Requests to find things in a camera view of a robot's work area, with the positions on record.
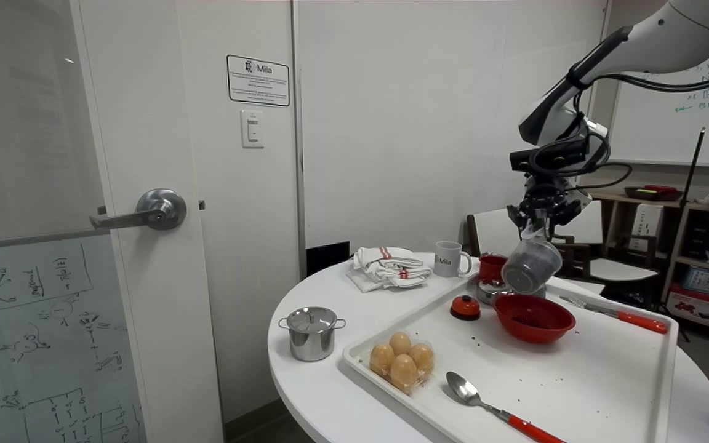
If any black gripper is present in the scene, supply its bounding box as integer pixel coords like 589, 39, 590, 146
506, 174, 590, 241

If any clear plastic cup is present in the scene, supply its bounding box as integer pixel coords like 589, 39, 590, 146
503, 238, 563, 295

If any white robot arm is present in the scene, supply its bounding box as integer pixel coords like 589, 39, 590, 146
506, 0, 709, 238

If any red bowl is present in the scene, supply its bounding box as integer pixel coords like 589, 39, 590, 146
492, 295, 577, 344

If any red mug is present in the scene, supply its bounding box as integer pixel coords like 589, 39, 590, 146
479, 256, 506, 286

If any steel strainer lid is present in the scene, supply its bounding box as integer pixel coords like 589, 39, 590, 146
474, 284, 504, 306

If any white mug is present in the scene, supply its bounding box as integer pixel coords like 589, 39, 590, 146
432, 241, 472, 279

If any orange round lid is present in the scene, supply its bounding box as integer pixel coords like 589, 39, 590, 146
451, 295, 479, 321

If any whiteboard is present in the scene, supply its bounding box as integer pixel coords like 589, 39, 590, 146
610, 85, 709, 165

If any white red kitchen towel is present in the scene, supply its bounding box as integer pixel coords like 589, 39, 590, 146
350, 247, 430, 294

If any wooden shelf unit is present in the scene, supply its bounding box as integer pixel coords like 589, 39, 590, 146
556, 189, 709, 328

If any white plastic tray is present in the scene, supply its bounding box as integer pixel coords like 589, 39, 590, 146
343, 284, 680, 443

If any bag of bread rolls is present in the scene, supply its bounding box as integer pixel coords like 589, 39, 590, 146
370, 333, 436, 395

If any small steel pot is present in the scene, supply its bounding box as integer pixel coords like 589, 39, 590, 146
279, 306, 346, 361

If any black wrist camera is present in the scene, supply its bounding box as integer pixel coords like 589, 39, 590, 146
510, 137, 589, 174

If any red-handled utensil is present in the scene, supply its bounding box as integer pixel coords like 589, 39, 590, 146
558, 295, 670, 336

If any red-handled metal spoon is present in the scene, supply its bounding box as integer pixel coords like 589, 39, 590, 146
445, 372, 563, 443

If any black wall box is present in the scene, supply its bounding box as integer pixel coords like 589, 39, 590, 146
306, 241, 350, 275

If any white light switch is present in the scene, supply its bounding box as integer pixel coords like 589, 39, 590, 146
242, 112, 264, 149

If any wall notice sign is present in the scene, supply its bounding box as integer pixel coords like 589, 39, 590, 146
226, 54, 291, 107

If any silver door handle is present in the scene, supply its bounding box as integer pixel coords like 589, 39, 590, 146
92, 188, 186, 231

